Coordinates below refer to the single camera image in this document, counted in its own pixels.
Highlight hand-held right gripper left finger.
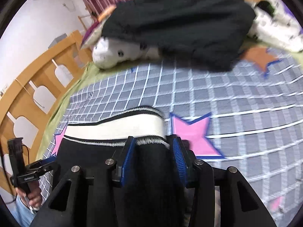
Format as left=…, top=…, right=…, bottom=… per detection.
left=30, top=136, right=136, bottom=227

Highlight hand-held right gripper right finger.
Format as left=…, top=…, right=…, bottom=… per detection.
left=171, top=134, right=278, bottom=227

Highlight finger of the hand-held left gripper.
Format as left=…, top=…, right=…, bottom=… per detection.
left=25, top=156, right=57, bottom=173

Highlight black pants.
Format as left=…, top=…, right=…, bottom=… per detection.
left=51, top=106, right=190, bottom=227

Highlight person's left hand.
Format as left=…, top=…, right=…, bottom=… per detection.
left=17, top=186, right=43, bottom=210

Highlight person's jeans leg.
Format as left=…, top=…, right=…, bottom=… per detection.
left=9, top=194, right=36, bottom=227

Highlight green bed sheet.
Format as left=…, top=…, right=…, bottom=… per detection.
left=35, top=38, right=303, bottom=161

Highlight grey checked blanket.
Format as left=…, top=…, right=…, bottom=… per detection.
left=38, top=47, right=303, bottom=220

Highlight white floral quilt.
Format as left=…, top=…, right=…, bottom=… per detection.
left=92, top=0, right=303, bottom=69

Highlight grey box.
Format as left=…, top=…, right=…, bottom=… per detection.
left=48, top=33, right=68, bottom=49

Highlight pile of black clothes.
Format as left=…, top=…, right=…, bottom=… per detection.
left=101, top=0, right=257, bottom=72

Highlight purple and orange pillow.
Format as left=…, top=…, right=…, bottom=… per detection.
left=80, top=5, right=116, bottom=50

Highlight wooden rack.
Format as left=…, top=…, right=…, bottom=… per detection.
left=78, top=13, right=100, bottom=32

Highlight wooden bed frame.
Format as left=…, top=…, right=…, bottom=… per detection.
left=0, top=30, right=94, bottom=194

